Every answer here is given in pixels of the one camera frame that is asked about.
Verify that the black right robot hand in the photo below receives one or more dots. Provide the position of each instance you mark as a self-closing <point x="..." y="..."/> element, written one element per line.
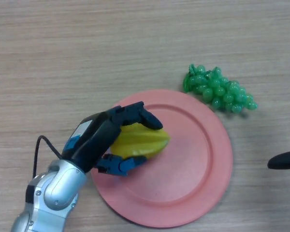
<point x="284" y="160"/>

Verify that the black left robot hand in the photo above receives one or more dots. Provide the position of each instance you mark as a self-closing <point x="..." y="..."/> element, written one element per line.
<point x="96" y="137"/>

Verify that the yellow starfruit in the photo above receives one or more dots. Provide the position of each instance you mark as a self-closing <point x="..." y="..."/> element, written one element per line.
<point x="142" y="142"/>

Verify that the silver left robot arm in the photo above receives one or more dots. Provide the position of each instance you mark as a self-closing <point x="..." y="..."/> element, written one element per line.
<point x="48" y="193"/>

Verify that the pink round plate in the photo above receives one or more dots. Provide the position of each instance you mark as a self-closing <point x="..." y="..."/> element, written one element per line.
<point x="183" y="157"/>

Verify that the green grape bunch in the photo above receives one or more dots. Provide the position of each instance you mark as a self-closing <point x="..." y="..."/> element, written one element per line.
<point x="218" y="90"/>

